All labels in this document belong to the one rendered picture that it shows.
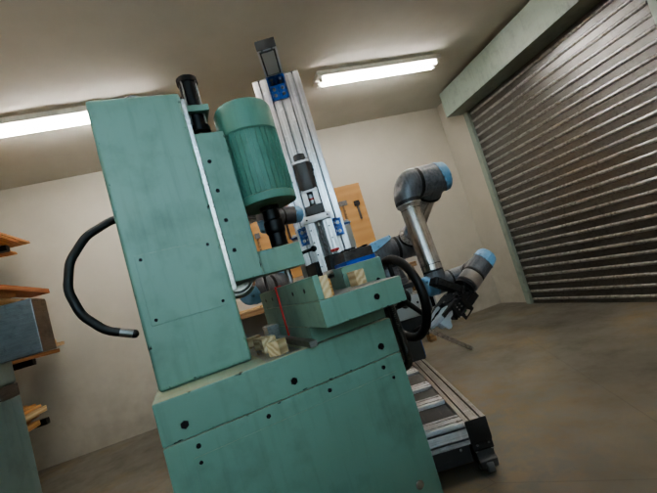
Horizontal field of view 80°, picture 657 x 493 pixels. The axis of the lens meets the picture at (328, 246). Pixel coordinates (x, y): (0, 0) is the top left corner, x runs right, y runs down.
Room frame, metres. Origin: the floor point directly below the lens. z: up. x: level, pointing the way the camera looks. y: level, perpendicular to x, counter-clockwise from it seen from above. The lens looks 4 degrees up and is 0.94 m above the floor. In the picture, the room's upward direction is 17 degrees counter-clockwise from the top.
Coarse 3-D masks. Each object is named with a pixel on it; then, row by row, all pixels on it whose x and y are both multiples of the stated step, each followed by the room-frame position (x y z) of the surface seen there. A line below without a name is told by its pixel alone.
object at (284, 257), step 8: (272, 248) 1.11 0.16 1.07; (280, 248) 1.11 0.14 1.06; (288, 248) 1.12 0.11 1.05; (296, 248) 1.13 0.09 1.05; (264, 256) 1.09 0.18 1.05; (272, 256) 1.10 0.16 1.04; (280, 256) 1.11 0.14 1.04; (288, 256) 1.12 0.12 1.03; (296, 256) 1.13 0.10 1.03; (264, 264) 1.09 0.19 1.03; (272, 264) 1.10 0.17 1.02; (280, 264) 1.11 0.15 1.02; (288, 264) 1.12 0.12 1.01; (296, 264) 1.13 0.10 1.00; (264, 272) 1.09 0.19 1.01; (272, 272) 1.10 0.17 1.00; (288, 272) 1.14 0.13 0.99
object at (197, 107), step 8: (176, 80) 1.08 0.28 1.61; (184, 80) 1.07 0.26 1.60; (192, 80) 1.08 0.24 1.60; (184, 88) 1.07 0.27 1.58; (192, 88) 1.08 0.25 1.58; (184, 96) 1.07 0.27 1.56; (192, 96) 1.08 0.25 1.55; (192, 104) 1.07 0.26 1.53; (200, 104) 1.09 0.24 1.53; (192, 112) 1.07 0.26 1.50; (200, 112) 1.08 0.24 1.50; (208, 112) 1.09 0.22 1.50; (192, 120) 1.07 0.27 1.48; (200, 120) 1.08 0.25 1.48; (200, 128) 1.07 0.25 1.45; (208, 128) 1.09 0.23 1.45
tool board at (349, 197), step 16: (336, 192) 4.61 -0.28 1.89; (352, 192) 4.66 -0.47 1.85; (352, 208) 4.64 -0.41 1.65; (256, 224) 4.33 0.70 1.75; (288, 224) 4.43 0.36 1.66; (352, 224) 4.62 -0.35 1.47; (368, 224) 4.68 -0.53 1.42; (256, 240) 4.32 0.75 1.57; (288, 240) 4.41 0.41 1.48; (368, 240) 4.66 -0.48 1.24
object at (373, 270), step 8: (352, 264) 1.13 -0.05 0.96; (360, 264) 1.14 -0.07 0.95; (368, 264) 1.15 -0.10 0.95; (376, 264) 1.16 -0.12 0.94; (336, 272) 1.14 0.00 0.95; (344, 272) 1.11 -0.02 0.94; (368, 272) 1.14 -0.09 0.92; (376, 272) 1.15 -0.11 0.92; (336, 280) 1.16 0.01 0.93; (344, 280) 1.11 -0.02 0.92; (368, 280) 1.14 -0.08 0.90; (336, 288) 1.18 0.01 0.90
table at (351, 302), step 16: (352, 288) 0.97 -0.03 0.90; (368, 288) 0.88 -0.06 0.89; (384, 288) 0.90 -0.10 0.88; (400, 288) 0.91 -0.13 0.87; (304, 304) 0.93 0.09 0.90; (320, 304) 0.83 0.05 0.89; (336, 304) 0.85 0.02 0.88; (352, 304) 0.86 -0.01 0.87; (368, 304) 0.88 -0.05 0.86; (384, 304) 0.89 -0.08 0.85; (272, 320) 1.30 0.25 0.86; (288, 320) 1.10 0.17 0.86; (304, 320) 0.97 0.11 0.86; (320, 320) 0.86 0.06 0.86; (336, 320) 0.84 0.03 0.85
